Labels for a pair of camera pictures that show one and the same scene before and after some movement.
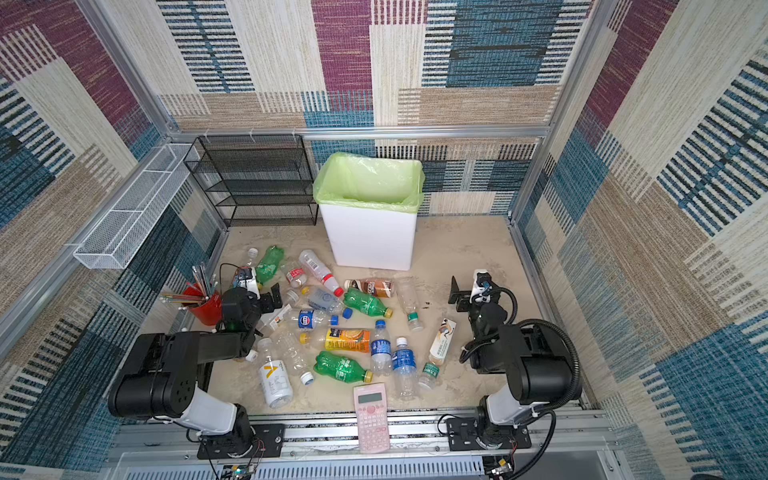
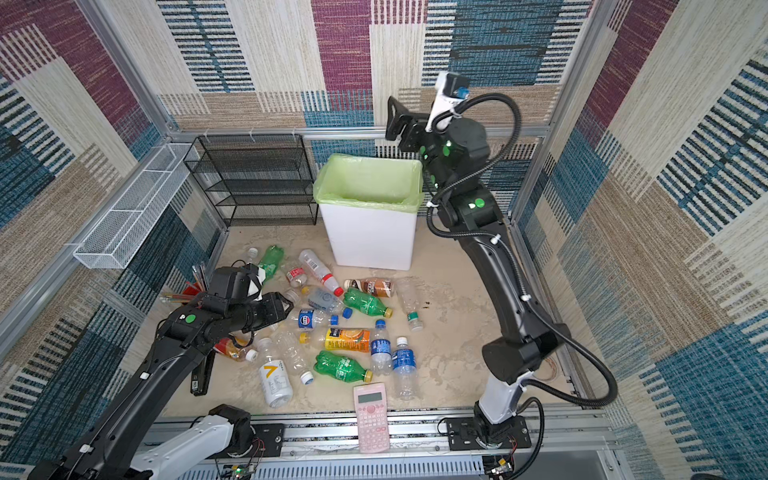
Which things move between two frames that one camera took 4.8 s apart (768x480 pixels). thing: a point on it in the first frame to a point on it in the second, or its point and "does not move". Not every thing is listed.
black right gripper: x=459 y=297 to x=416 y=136
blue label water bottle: x=405 y=377 does not move
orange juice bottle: x=340 y=340 does not move
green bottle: x=341 y=368 does not move
